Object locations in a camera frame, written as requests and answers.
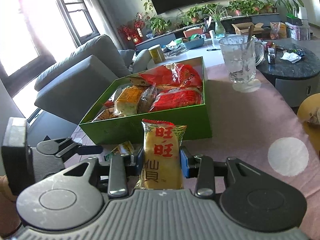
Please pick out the large red snack bag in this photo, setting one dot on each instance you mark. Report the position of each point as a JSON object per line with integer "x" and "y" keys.
{"x": 173, "y": 75}

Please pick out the blue plastic basket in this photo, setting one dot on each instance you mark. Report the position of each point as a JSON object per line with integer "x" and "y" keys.
{"x": 195, "y": 43}

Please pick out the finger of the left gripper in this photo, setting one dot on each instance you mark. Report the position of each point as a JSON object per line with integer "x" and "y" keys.
{"x": 55, "y": 146}
{"x": 76, "y": 148}

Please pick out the glass vase with plant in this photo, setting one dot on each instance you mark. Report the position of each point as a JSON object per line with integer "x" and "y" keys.
{"x": 217, "y": 14}

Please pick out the grey sofa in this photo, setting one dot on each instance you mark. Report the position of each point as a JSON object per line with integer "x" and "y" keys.
{"x": 70, "y": 87}

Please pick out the red snack packet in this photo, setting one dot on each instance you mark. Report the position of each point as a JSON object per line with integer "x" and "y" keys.
{"x": 176, "y": 98}

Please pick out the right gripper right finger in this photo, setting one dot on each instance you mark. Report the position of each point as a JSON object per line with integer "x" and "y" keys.
{"x": 200, "y": 167}

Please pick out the yellow tin can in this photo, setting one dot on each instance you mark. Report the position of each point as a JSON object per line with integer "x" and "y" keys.
{"x": 156, "y": 54}

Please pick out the round white coffee table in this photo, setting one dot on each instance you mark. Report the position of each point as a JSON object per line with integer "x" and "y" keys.
{"x": 210, "y": 52}

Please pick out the orange snack packet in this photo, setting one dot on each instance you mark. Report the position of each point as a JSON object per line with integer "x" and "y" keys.
{"x": 126, "y": 103}

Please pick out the red flower decoration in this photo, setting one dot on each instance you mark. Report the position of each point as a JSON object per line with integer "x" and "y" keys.
{"x": 133, "y": 30}

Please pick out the pink dotted tablecloth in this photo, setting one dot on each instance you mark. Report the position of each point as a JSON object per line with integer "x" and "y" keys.
{"x": 254, "y": 123}

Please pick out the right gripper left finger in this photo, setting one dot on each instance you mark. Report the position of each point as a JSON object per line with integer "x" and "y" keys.
{"x": 121, "y": 168}

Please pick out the black round side table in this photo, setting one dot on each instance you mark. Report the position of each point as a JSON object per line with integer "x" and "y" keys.
{"x": 294, "y": 81}

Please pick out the person left hand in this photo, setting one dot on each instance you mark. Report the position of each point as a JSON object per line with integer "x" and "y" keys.
{"x": 10, "y": 220}

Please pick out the yellow green snack packet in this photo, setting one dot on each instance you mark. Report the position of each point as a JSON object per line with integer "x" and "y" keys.
{"x": 123, "y": 149}

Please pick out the brown grey snack packet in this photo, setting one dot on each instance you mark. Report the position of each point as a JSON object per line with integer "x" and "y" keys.
{"x": 146, "y": 100}

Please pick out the green cardboard box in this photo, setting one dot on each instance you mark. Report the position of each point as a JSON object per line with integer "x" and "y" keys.
{"x": 129, "y": 128}

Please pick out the yellow red character packet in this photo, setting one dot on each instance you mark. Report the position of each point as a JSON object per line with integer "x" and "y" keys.
{"x": 161, "y": 159}

